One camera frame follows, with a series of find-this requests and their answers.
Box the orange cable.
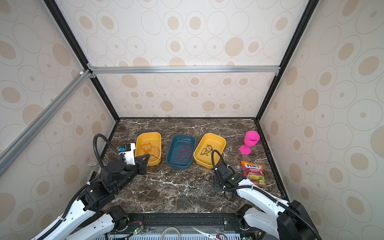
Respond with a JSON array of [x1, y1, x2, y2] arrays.
[[139, 142, 161, 161]]

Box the red cable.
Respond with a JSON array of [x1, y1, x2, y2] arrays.
[[176, 140, 193, 163]]

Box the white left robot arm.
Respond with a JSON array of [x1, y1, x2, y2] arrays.
[[33, 154, 151, 240]]

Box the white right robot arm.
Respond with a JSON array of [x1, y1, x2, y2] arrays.
[[213, 163, 321, 240]]

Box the clear jar with powder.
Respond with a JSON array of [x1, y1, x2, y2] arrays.
[[86, 155, 100, 167]]

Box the orange candy bag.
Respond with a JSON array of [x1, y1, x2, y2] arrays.
[[241, 161, 266, 187]]

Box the right yellow plastic bin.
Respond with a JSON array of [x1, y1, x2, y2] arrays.
[[194, 133, 227, 169]]

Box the yellow plastic bin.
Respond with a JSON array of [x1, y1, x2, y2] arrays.
[[135, 132, 162, 166], [194, 133, 227, 169]]

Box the left yellow plastic bin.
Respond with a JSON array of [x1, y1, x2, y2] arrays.
[[135, 132, 162, 166]]

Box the pink plastic goblet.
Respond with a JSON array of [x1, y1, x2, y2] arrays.
[[240, 131, 260, 155]]

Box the teal plastic bin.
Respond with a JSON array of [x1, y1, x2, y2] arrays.
[[166, 135, 196, 170]]

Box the diagonal aluminium bar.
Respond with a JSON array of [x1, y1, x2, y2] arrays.
[[1, 70, 91, 175]]

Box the horizontal aluminium bar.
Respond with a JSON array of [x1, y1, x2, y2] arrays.
[[91, 66, 280, 74]]

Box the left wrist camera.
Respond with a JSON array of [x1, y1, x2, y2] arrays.
[[119, 143, 136, 166]]

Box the scissors with red handle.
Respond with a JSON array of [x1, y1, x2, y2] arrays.
[[192, 227, 228, 240]]

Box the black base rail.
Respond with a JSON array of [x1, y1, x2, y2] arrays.
[[123, 213, 260, 234]]

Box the white looped cable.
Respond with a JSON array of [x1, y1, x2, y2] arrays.
[[160, 226, 181, 240]]

